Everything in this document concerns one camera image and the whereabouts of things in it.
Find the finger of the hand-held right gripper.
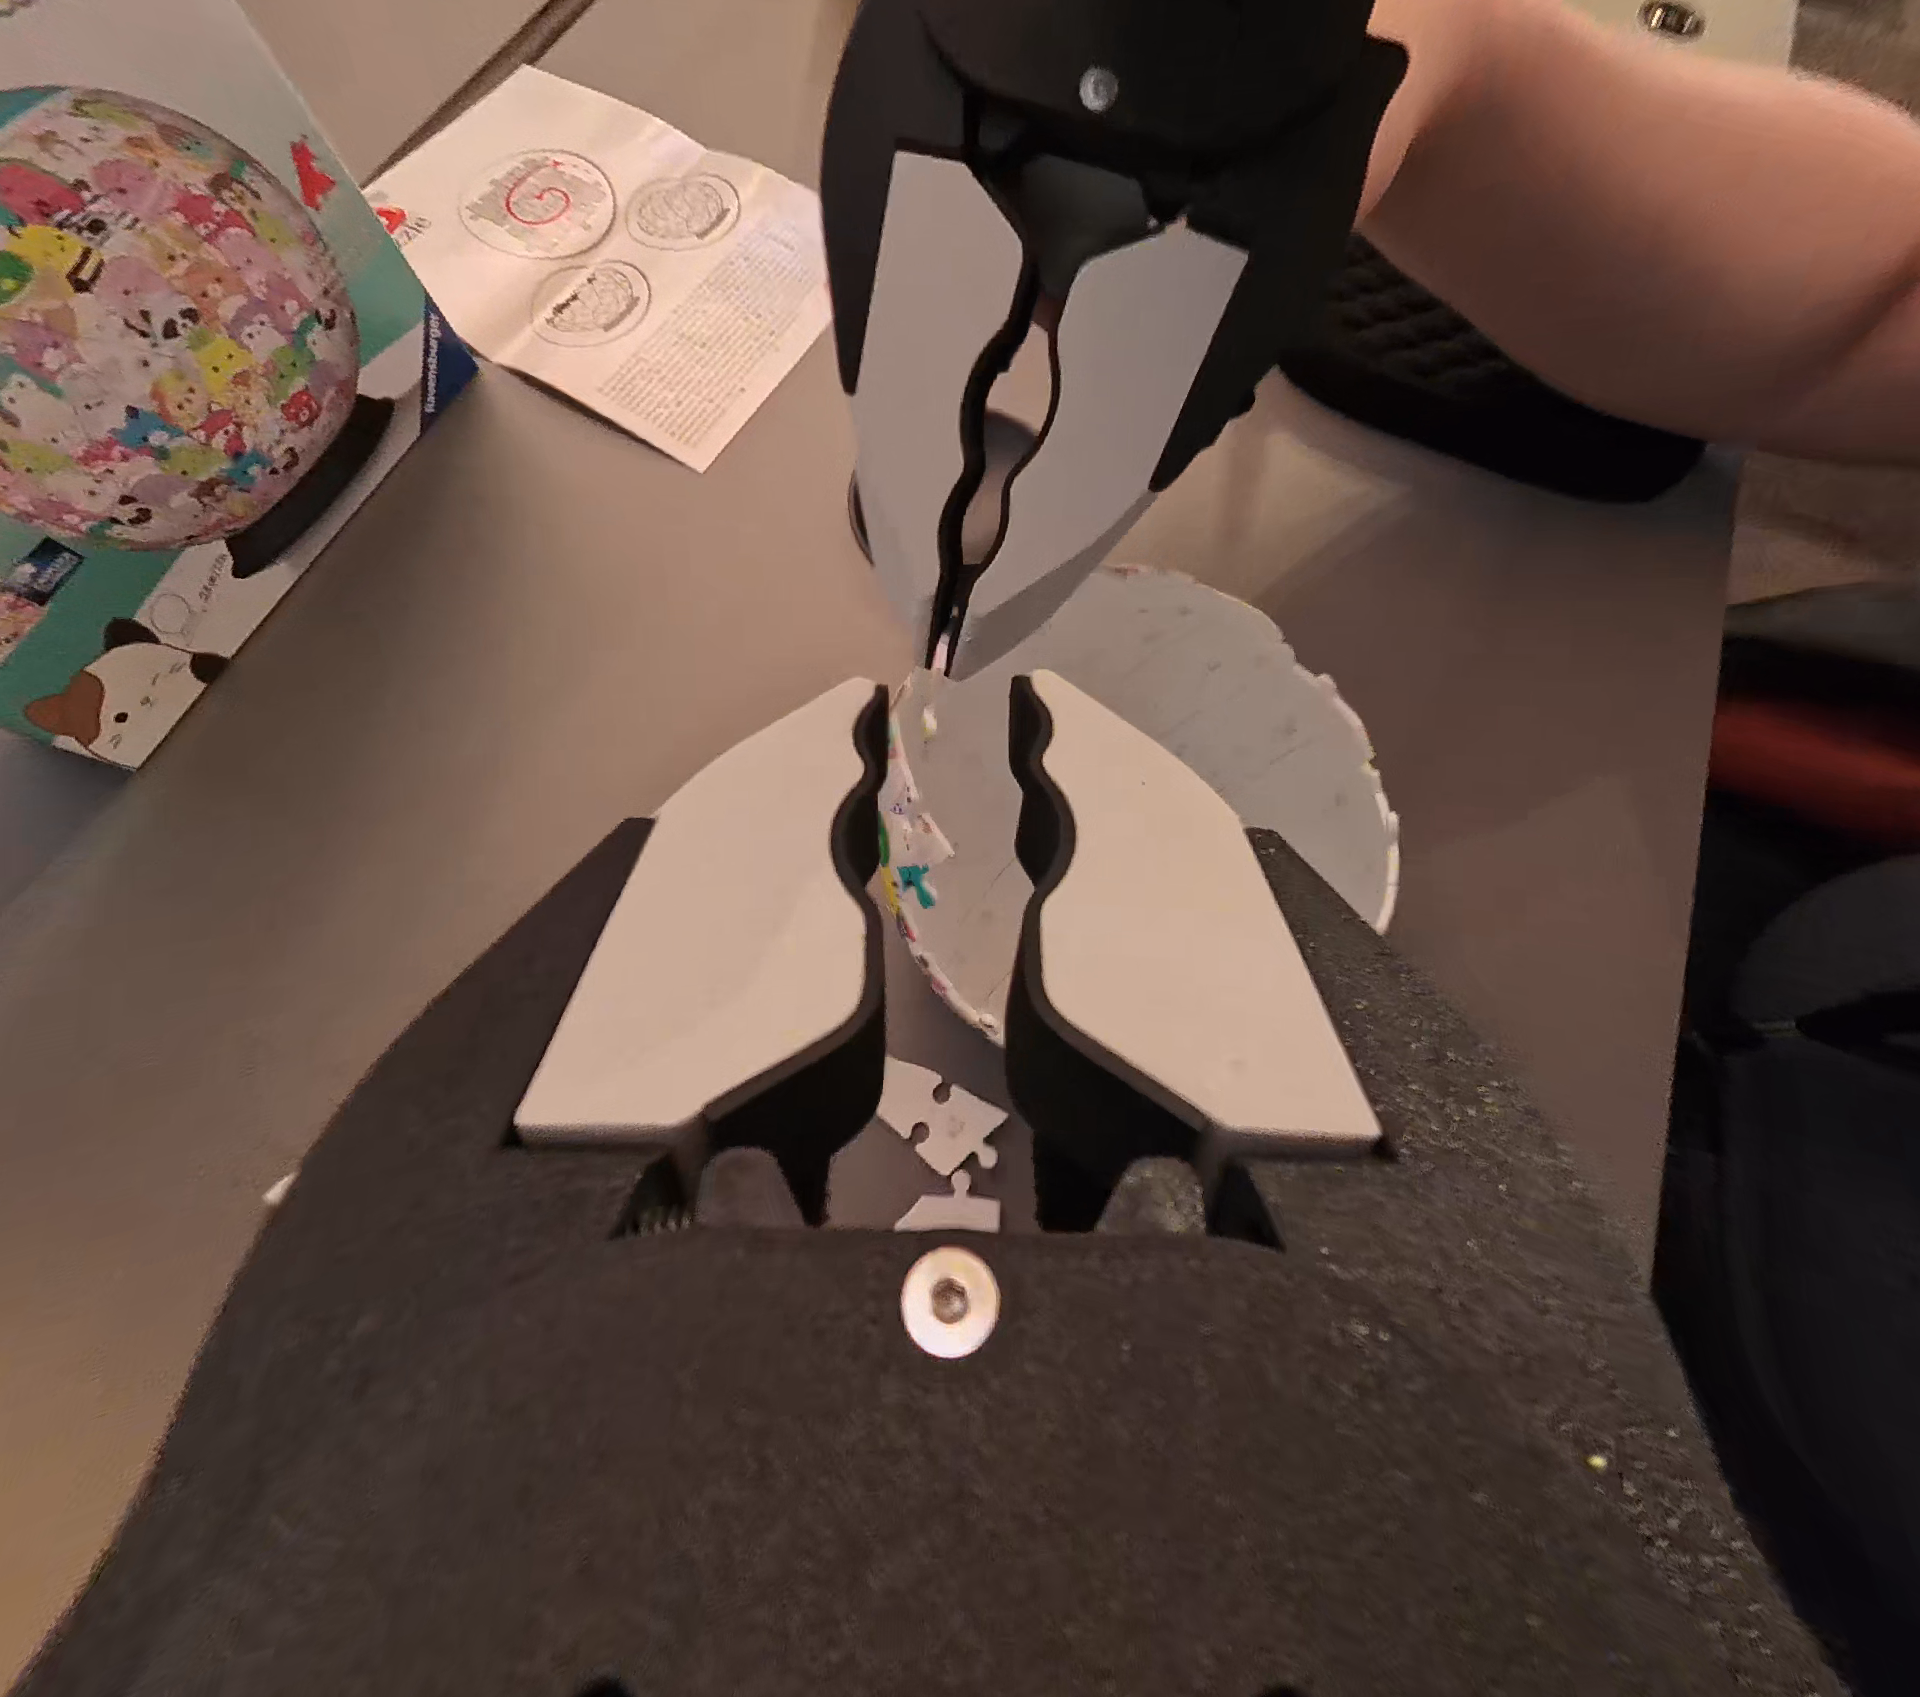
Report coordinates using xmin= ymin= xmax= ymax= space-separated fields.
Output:
xmin=846 ymin=146 xmax=1042 ymax=668
xmin=938 ymin=219 xmax=1251 ymax=686

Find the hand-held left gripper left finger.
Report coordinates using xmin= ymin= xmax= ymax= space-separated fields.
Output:
xmin=512 ymin=676 xmax=892 ymax=1156

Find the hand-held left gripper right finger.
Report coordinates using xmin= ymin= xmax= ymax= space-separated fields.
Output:
xmin=1000 ymin=671 xmax=1387 ymax=1156

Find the colourful puzzle ball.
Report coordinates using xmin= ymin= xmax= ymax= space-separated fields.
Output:
xmin=865 ymin=561 xmax=1402 ymax=1043

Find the group of puzzle pieces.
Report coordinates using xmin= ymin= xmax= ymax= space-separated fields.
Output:
xmin=262 ymin=1062 xmax=1010 ymax=1235

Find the person's right forearm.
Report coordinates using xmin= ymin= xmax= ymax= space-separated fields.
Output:
xmin=1356 ymin=0 xmax=1920 ymax=463

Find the colourful cardboard puzzle box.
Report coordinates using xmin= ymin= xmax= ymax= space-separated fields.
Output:
xmin=0 ymin=0 xmax=479 ymax=772

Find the folded paper leaflet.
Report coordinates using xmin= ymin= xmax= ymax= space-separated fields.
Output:
xmin=363 ymin=66 xmax=829 ymax=473

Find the black mesh pad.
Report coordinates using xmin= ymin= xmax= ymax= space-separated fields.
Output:
xmin=1283 ymin=227 xmax=1709 ymax=506

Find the person's dark clothing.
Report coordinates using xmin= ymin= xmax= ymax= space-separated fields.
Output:
xmin=1649 ymin=858 xmax=1920 ymax=1697

